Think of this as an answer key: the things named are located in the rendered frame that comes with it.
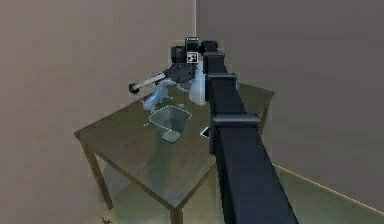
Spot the clear glass bowl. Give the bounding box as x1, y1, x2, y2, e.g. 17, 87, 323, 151
147, 104, 193, 144

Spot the brown wooden table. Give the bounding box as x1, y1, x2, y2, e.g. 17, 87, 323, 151
73, 82, 276, 224

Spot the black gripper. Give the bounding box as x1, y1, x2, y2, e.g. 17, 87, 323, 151
128, 45, 198, 95

